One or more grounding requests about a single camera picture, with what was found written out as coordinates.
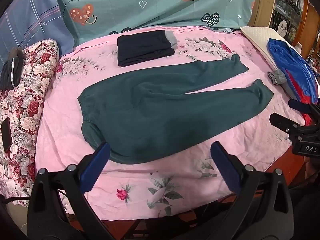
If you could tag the small grey cloth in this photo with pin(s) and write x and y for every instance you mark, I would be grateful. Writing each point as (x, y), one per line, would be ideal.
(277, 77)

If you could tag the teal heart print pillow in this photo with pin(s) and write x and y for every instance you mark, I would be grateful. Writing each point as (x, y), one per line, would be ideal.
(150, 5)

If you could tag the dark green pants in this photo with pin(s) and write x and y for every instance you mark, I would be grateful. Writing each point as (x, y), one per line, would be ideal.
(162, 105)

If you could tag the cream foam pillow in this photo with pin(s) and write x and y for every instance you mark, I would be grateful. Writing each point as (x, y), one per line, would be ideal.
(255, 33)

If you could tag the wooden glass cabinet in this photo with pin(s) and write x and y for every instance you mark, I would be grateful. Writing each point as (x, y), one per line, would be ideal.
(287, 12)

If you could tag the folded black pants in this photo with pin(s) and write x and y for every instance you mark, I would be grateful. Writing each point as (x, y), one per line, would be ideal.
(142, 47)

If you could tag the pink floral bed sheet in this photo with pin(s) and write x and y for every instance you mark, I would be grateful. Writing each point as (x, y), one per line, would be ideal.
(175, 180)

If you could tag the red floral quilt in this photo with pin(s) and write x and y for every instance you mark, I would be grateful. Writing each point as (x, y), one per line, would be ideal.
(32, 92)

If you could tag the wooden headboard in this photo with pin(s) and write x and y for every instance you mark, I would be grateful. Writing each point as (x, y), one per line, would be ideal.
(262, 5)

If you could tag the red garment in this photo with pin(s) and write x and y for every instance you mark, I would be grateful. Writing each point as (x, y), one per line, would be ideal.
(295, 83)

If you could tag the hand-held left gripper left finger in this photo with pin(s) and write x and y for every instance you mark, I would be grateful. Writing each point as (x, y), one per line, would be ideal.
(96, 165)

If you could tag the blue garment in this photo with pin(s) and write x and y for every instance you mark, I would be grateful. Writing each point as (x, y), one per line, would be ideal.
(292, 65)

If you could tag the blue plaid pillow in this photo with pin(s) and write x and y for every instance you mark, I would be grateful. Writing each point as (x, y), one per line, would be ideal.
(30, 17)

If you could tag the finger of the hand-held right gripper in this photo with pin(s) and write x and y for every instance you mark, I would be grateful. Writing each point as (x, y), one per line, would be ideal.
(298, 105)
(281, 122)

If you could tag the dark grey pouch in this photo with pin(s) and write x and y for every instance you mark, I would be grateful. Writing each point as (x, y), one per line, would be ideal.
(11, 72)

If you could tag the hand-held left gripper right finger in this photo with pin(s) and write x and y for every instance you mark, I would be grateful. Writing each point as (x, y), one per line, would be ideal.
(225, 166)

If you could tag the black phone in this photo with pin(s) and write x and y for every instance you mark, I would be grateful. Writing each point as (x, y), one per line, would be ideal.
(6, 135)

